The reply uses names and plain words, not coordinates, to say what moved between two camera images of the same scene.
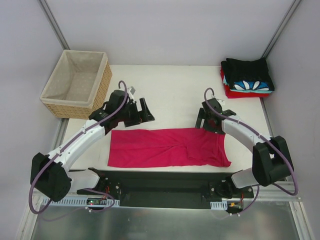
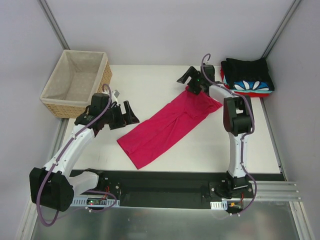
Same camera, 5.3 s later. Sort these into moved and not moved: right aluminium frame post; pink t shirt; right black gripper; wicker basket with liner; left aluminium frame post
Moved: pink t shirt; right black gripper
Not moved: left aluminium frame post; right aluminium frame post; wicker basket with liner
